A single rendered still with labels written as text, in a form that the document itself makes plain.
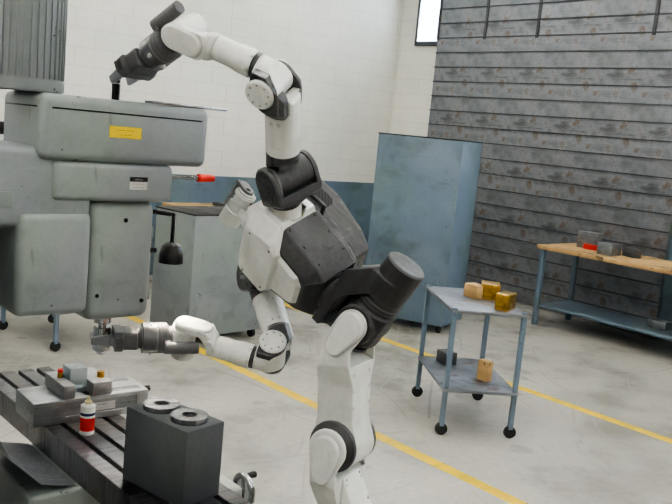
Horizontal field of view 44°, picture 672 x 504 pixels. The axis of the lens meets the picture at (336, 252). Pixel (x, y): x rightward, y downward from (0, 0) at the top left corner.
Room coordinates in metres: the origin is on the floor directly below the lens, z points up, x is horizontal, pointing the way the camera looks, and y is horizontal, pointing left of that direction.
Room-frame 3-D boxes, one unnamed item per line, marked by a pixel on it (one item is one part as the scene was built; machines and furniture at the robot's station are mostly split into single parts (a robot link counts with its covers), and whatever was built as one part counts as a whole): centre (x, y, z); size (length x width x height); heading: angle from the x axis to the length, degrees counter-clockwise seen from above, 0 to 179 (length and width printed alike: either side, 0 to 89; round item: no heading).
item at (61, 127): (2.23, 0.64, 1.81); 0.47 x 0.26 x 0.16; 132
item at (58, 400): (2.38, 0.71, 1.02); 0.35 x 0.15 x 0.11; 130
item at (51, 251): (2.12, 0.77, 1.47); 0.24 x 0.19 x 0.26; 42
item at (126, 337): (2.28, 0.54, 1.23); 0.13 x 0.12 x 0.10; 21
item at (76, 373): (2.36, 0.73, 1.08); 0.06 x 0.05 x 0.06; 40
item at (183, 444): (1.93, 0.35, 1.07); 0.22 x 0.12 x 0.20; 53
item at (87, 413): (2.21, 0.65, 1.02); 0.04 x 0.04 x 0.11
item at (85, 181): (2.22, 0.66, 1.68); 0.34 x 0.24 x 0.10; 132
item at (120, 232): (2.24, 0.63, 1.47); 0.21 x 0.19 x 0.32; 42
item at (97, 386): (2.40, 0.69, 1.06); 0.15 x 0.06 x 0.04; 40
